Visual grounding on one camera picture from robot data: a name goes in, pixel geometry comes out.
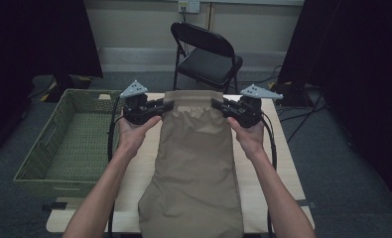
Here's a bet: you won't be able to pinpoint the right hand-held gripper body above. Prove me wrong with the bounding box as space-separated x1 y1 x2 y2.
235 83 284 129

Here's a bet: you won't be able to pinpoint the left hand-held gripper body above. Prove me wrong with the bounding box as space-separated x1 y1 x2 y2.
118 79 158 126

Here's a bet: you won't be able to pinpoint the beige shorts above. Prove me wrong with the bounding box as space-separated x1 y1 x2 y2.
137 89 245 238

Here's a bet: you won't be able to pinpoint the green woven basket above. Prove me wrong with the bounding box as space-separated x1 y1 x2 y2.
13 88 125 199

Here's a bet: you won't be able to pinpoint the person's right hand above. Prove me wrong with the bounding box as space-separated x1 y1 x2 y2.
226 115 267 161

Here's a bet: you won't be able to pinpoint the person's left hand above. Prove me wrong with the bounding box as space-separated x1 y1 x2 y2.
117 114 163 156

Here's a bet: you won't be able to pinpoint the black folding chair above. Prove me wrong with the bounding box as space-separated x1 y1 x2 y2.
170 21 244 95

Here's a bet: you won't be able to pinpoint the striped stand base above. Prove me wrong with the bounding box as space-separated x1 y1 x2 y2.
267 80 317 107
28 73 93 103

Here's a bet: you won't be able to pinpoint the dark tape strip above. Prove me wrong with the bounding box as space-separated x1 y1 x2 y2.
297 199 318 209
41 201 68 212

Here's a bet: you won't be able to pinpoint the black curtain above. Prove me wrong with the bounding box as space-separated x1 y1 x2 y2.
0 0 104 167
277 0 392 209

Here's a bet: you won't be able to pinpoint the right hand-held gripper cable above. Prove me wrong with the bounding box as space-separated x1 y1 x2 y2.
261 112 279 238

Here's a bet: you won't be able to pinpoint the hand-held gripper cable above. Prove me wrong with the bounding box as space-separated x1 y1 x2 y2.
261 112 279 238
107 95 125 238

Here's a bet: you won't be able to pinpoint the left hand-held gripper cable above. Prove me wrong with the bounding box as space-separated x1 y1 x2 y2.
107 95 125 238

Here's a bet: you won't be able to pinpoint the wall power outlet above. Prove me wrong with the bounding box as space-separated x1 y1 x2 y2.
178 0 201 14

